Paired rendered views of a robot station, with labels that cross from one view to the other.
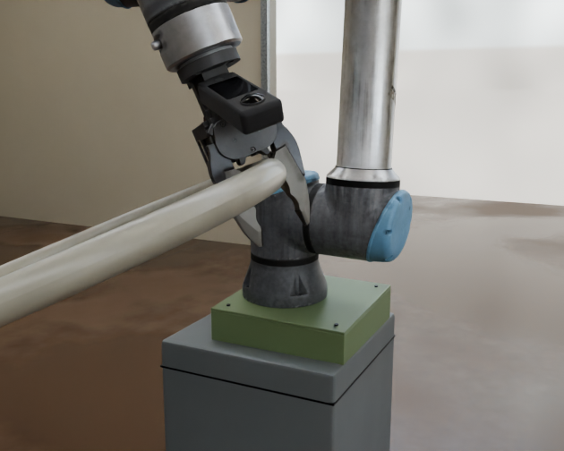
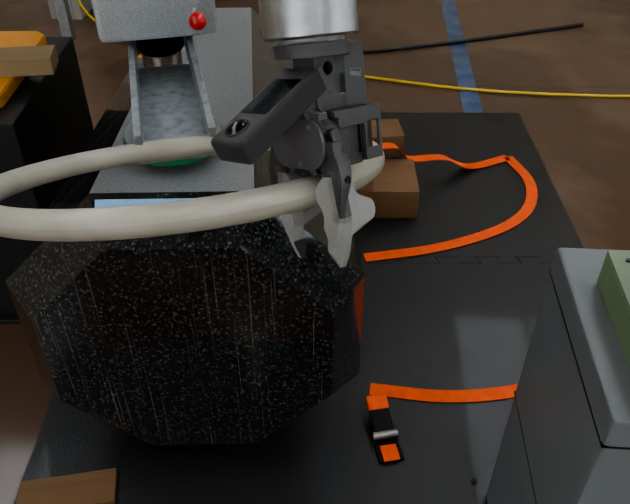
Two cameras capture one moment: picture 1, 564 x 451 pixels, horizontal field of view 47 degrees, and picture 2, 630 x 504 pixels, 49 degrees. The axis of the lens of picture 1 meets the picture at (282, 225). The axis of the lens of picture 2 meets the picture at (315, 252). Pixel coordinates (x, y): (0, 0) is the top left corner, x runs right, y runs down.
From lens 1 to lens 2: 0.76 m
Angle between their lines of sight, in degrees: 65
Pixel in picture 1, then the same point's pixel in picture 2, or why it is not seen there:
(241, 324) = (615, 290)
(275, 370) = (589, 362)
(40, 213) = not seen: outside the picture
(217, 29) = (280, 23)
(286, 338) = not seen: outside the picture
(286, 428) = (575, 422)
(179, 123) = not seen: outside the picture
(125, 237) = not seen: outside the picture
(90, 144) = not seen: outside the picture
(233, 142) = (285, 148)
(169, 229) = (15, 229)
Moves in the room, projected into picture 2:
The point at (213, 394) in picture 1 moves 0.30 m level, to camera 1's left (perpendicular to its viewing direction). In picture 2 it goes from (559, 332) to (469, 237)
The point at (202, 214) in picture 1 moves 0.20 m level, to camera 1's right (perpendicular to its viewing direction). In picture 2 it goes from (40, 230) to (68, 393)
